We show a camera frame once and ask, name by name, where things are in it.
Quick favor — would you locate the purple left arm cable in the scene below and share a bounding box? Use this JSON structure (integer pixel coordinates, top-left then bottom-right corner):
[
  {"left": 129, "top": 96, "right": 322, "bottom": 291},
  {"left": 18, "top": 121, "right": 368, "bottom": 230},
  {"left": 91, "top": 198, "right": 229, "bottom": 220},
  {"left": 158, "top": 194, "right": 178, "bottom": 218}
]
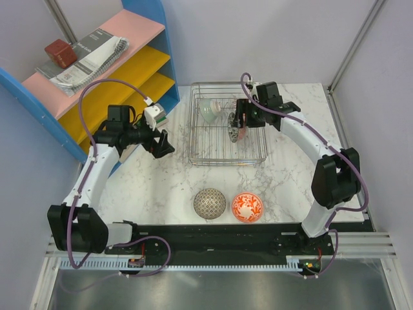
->
[{"left": 57, "top": 79, "right": 172, "bottom": 293}]

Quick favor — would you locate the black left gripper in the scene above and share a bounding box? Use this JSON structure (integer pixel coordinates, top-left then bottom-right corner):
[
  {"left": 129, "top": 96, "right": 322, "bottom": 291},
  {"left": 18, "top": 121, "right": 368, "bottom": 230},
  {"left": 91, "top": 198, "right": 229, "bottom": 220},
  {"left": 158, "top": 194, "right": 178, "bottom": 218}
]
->
[{"left": 123, "top": 116, "right": 174, "bottom": 158}]

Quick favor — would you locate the aluminium frame rail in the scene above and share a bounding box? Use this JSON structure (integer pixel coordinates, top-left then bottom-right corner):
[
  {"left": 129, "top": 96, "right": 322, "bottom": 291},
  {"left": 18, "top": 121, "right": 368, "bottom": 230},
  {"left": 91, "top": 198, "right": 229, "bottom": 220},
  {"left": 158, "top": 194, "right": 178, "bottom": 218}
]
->
[{"left": 327, "top": 0, "right": 388, "bottom": 94}]

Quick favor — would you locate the black white floral bowl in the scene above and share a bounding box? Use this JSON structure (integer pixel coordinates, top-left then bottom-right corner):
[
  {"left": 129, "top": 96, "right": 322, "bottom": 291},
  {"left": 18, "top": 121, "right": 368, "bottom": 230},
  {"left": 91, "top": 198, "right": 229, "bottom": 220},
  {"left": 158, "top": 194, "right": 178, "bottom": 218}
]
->
[{"left": 227, "top": 112, "right": 239, "bottom": 143}]

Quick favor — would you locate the red brown cube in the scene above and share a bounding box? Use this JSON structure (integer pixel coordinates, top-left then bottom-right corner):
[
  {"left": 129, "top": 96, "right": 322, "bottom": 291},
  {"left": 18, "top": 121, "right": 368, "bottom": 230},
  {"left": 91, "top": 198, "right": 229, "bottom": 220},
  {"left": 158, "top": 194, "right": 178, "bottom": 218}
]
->
[{"left": 45, "top": 39, "right": 77, "bottom": 68}]

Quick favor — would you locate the pale green ceramic bowl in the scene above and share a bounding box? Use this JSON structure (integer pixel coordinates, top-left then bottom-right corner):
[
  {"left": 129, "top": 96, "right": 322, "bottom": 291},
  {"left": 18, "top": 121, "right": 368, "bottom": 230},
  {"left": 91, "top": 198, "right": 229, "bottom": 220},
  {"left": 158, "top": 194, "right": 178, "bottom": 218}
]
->
[{"left": 199, "top": 98, "right": 221, "bottom": 124}]

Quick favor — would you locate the white slotted cable duct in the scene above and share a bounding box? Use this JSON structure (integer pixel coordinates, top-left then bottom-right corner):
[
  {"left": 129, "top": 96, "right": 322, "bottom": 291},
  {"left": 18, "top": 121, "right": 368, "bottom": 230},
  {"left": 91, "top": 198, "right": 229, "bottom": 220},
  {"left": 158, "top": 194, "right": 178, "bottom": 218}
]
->
[{"left": 59, "top": 256, "right": 323, "bottom": 271}]

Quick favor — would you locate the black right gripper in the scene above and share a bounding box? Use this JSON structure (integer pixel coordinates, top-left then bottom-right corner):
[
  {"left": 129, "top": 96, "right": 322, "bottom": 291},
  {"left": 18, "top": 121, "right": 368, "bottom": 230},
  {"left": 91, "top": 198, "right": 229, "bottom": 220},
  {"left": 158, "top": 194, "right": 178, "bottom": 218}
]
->
[{"left": 232, "top": 98, "right": 267, "bottom": 129}]

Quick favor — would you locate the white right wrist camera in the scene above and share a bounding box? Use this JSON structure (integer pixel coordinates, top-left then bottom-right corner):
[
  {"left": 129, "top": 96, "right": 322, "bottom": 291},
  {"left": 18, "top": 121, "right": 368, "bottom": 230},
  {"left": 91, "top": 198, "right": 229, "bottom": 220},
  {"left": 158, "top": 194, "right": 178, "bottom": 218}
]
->
[{"left": 245, "top": 81, "right": 259, "bottom": 102}]

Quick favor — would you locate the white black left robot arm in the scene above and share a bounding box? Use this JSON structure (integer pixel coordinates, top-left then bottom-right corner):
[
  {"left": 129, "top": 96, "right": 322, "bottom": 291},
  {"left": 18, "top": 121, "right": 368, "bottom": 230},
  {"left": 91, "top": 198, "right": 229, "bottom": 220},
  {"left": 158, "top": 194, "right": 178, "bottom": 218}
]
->
[{"left": 47, "top": 103, "right": 175, "bottom": 254}]

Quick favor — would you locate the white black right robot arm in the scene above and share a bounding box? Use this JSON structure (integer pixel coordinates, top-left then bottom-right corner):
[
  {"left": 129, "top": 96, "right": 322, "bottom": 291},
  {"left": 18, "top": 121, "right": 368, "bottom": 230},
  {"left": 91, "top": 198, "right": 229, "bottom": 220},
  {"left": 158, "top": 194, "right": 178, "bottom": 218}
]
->
[{"left": 236, "top": 81, "right": 361, "bottom": 254}]

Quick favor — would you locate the orange white floral bowl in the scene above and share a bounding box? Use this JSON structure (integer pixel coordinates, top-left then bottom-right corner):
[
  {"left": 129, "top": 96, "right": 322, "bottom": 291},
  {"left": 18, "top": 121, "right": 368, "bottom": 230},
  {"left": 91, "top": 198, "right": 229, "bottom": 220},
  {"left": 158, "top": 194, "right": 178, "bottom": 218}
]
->
[{"left": 231, "top": 192, "right": 265, "bottom": 223}]

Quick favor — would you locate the spiral bound setup guide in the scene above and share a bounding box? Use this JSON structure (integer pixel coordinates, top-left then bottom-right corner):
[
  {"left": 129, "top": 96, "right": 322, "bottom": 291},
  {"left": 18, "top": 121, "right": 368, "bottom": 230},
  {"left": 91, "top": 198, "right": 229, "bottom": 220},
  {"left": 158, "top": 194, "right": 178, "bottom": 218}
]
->
[{"left": 35, "top": 28, "right": 129, "bottom": 97}]

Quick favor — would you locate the blue pink yellow shelf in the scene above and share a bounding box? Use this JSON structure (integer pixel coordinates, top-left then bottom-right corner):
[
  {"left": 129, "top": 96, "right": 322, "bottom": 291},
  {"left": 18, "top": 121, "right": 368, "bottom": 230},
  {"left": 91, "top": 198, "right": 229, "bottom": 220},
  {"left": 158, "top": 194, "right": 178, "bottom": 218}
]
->
[{"left": 1, "top": 1, "right": 180, "bottom": 163}]

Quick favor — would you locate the gold lattice pattern bowl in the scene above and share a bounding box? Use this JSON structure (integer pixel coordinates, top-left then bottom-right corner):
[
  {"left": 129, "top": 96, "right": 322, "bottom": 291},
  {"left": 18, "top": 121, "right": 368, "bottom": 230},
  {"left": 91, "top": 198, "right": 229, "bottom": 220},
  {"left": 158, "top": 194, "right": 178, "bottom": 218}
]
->
[{"left": 194, "top": 188, "right": 227, "bottom": 220}]

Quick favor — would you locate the metal wire dish rack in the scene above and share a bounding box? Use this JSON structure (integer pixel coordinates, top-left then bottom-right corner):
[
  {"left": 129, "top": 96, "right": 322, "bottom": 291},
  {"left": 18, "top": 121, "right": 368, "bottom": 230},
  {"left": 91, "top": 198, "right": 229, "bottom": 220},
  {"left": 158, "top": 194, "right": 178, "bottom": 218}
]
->
[{"left": 187, "top": 82, "right": 268, "bottom": 166}]

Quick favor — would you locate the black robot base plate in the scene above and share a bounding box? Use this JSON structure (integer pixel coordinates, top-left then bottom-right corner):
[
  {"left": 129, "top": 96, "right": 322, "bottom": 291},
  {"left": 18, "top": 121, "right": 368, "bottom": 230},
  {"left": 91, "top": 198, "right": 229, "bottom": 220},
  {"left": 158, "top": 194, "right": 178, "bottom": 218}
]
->
[{"left": 103, "top": 222, "right": 335, "bottom": 262}]

